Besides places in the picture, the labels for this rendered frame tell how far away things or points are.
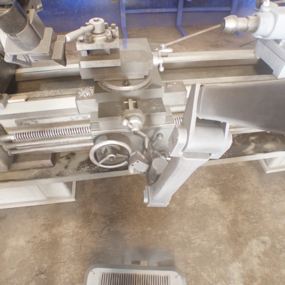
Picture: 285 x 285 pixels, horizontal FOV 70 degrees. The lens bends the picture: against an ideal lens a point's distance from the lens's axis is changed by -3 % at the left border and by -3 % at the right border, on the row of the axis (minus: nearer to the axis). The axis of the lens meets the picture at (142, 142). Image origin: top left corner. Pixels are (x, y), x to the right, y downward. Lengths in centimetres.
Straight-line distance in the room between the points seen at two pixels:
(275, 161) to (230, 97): 171
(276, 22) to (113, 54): 85
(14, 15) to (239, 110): 41
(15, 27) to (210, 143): 42
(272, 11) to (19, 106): 137
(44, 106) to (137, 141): 49
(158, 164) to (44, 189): 108
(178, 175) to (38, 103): 84
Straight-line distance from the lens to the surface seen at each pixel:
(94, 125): 102
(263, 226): 179
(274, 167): 209
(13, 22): 49
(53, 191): 166
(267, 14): 138
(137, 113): 89
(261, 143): 166
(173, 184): 56
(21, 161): 146
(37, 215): 178
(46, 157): 141
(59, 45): 55
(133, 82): 99
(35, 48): 54
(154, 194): 67
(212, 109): 35
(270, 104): 25
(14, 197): 179
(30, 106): 117
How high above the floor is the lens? 149
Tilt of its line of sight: 49 degrees down
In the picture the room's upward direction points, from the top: straight up
